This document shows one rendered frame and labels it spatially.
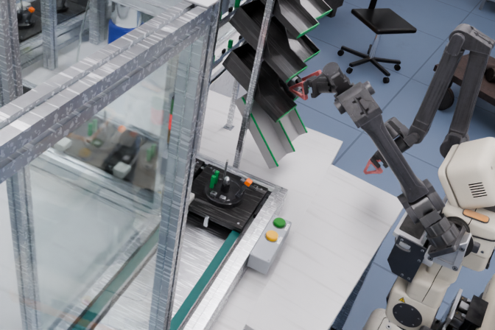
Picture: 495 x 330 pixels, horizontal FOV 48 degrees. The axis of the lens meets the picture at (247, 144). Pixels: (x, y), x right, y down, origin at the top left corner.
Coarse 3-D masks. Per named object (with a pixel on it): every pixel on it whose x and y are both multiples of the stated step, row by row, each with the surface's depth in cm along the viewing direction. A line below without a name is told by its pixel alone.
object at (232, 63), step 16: (240, 48) 193; (224, 64) 192; (240, 64) 188; (240, 80) 191; (272, 80) 199; (256, 96) 190; (272, 96) 197; (288, 96) 198; (272, 112) 189; (288, 112) 194
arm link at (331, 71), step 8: (328, 64) 186; (336, 64) 184; (328, 72) 184; (336, 72) 182; (328, 80) 187; (336, 80) 183; (344, 80) 184; (336, 88) 186; (344, 88) 187; (336, 96) 188
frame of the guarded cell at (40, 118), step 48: (144, 0) 62; (192, 0) 59; (144, 48) 49; (192, 48) 62; (48, 96) 41; (96, 96) 45; (192, 96) 65; (0, 144) 36; (48, 144) 40; (192, 144) 72
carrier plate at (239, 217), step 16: (208, 176) 195; (192, 192) 187; (256, 192) 193; (192, 208) 181; (208, 208) 182; (224, 208) 183; (240, 208) 185; (256, 208) 189; (224, 224) 179; (240, 224) 179
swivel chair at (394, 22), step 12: (372, 0) 490; (360, 12) 484; (372, 12) 489; (384, 12) 494; (372, 24) 466; (384, 24) 470; (396, 24) 475; (408, 24) 480; (348, 48) 512; (372, 48) 498; (360, 60) 495; (372, 60) 500; (384, 60) 506; (396, 60) 509; (348, 72) 490; (384, 72) 487
